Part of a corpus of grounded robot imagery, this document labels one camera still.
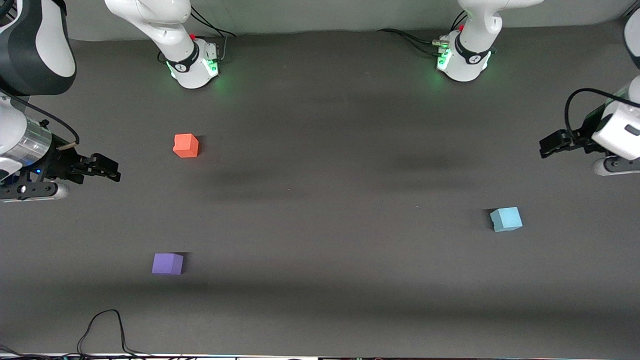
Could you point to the light blue foam block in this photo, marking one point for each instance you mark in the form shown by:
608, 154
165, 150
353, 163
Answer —
506, 220

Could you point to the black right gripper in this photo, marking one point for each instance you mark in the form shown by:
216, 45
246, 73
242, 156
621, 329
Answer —
61, 162

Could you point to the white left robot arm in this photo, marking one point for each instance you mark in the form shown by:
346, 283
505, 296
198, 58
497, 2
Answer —
470, 50

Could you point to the purple foam block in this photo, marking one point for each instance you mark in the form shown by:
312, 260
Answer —
167, 264

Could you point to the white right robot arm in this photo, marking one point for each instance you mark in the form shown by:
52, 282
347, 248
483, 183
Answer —
30, 40

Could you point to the orange foam block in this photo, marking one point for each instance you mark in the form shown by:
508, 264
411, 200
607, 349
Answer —
186, 146

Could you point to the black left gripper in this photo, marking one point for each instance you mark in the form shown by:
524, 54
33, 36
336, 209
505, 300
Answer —
581, 139

